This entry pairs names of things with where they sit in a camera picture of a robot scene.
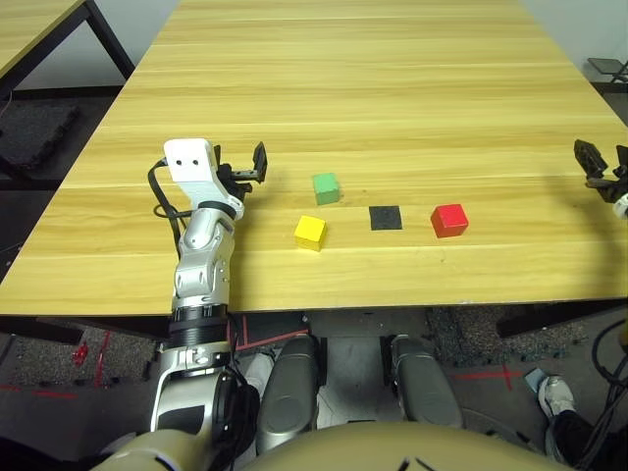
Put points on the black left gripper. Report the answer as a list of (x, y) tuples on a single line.
[(238, 182)]

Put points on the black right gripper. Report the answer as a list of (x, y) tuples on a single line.
[(613, 184)]

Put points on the green wooden block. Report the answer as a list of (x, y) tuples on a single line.
[(326, 188)]

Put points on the yellow wooden block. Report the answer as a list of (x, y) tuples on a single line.
[(310, 233)]

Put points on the red wooden block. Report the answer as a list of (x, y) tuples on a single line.
[(449, 220)]

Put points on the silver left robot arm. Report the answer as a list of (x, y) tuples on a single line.
[(201, 255)]

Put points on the black flat stand plate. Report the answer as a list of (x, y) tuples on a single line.
[(608, 66)]

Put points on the black square pad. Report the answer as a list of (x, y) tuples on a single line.
[(385, 217)]

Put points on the black table foot bar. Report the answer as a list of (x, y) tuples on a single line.
[(554, 321), (39, 329)]

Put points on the speckled rubber floor mat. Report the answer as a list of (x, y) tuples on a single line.
[(471, 338)]

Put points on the black foam floor mat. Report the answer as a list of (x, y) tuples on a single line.
[(34, 132)]

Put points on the grey left robot leg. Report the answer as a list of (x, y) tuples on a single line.
[(287, 392)]

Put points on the grey robot leg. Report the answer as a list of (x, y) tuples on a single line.
[(424, 382), (287, 392)]

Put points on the grey square floor pad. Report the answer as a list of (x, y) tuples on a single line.
[(534, 380)]

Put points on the white sneaker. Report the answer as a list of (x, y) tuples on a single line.
[(555, 395)]

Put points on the red tape strip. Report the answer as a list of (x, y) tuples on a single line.
[(102, 358)]

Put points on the grey right robot leg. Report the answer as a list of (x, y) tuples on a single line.
[(424, 382)]

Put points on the dark trouser leg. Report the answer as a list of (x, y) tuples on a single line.
[(569, 436)]

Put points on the tan robot torso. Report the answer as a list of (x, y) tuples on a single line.
[(392, 449)]

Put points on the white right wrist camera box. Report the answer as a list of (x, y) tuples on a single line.
[(622, 207)]

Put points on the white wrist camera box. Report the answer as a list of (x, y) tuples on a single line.
[(189, 159), (622, 207)]

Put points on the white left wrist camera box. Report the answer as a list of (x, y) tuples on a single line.
[(189, 159)]

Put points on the wooden side table black frame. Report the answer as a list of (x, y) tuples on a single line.
[(34, 29)]

